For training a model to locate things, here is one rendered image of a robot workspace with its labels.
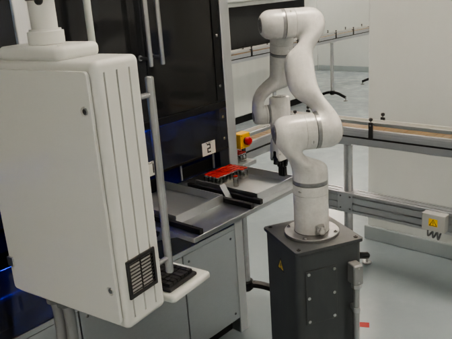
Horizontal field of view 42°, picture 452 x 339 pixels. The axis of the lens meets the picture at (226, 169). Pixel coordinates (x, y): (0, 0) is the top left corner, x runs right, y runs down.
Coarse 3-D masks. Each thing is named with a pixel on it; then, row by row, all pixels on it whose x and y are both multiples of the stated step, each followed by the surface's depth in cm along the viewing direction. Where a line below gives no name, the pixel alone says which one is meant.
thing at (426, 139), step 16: (304, 112) 340; (352, 128) 311; (368, 128) 309; (384, 128) 307; (400, 128) 296; (416, 128) 290; (432, 128) 285; (448, 128) 286; (352, 144) 314; (368, 144) 308; (384, 144) 302; (400, 144) 296; (416, 144) 290; (432, 144) 284; (448, 144) 279
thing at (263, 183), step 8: (248, 168) 264; (256, 168) 261; (248, 176) 261; (256, 176) 261; (264, 176) 259; (272, 176) 256; (280, 176) 253; (288, 176) 250; (200, 184) 250; (208, 184) 247; (216, 184) 244; (232, 184) 252; (240, 184) 252; (248, 184) 251; (256, 184) 250; (264, 184) 249; (272, 184) 249; (280, 184) 241; (288, 184) 245; (240, 192) 236; (248, 192) 233; (256, 192) 241; (264, 192) 233; (272, 192) 237
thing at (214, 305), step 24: (216, 240) 273; (192, 264) 263; (216, 264) 276; (216, 288) 279; (168, 312) 256; (192, 312) 268; (216, 312) 281; (24, 336) 203; (48, 336) 210; (96, 336) 227; (120, 336) 237; (144, 336) 247; (168, 336) 258; (192, 336) 271
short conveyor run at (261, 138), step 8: (248, 128) 310; (256, 128) 316; (264, 128) 310; (256, 136) 310; (264, 136) 308; (256, 144) 303; (264, 144) 308; (248, 152) 299; (256, 152) 304; (264, 152) 309
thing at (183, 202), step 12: (156, 192) 249; (168, 192) 248; (180, 192) 247; (192, 192) 242; (204, 192) 237; (156, 204) 235; (168, 204) 234; (180, 204) 233; (192, 204) 232; (204, 204) 224; (216, 204) 229; (168, 216) 216; (180, 216) 215; (192, 216) 220
